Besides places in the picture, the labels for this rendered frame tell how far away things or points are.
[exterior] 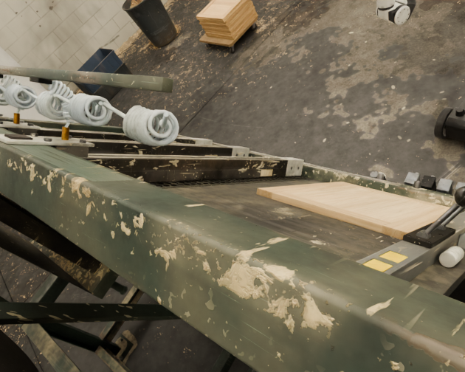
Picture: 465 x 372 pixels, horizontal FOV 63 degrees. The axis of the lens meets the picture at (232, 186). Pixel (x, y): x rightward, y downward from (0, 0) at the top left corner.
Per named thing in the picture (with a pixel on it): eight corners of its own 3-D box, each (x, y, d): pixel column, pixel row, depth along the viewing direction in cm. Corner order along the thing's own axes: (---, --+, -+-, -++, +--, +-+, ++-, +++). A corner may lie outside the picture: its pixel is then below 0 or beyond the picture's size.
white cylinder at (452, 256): (454, 270, 70) (463, 261, 76) (457, 255, 69) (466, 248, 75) (436, 264, 72) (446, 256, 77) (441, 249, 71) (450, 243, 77)
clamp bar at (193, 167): (305, 176, 166) (314, 122, 161) (4, 191, 77) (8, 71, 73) (286, 172, 172) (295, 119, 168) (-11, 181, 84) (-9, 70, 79)
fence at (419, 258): (488, 222, 122) (491, 210, 121) (379, 304, 51) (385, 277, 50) (471, 218, 125) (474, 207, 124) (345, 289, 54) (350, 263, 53)
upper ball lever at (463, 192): (429, 246, 72) (486, 195, 66) (424, 249, 69) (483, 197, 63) (414, 231, 74) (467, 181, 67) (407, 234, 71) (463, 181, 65)
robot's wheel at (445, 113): (449, 121, 252) (449, 100, 238) (457, 123, 248) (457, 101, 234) (434, 143, 248) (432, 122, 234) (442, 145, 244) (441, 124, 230)
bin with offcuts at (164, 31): (187, 27, 522) (161, -17, 476) (162, 52, 511) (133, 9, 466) (168, 25, 557) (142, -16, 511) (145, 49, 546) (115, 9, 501)
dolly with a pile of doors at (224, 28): (263, 24, 434) (249, -8, 406) (235, 55, 423) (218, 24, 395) (229, 21, 476) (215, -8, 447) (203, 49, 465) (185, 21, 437)
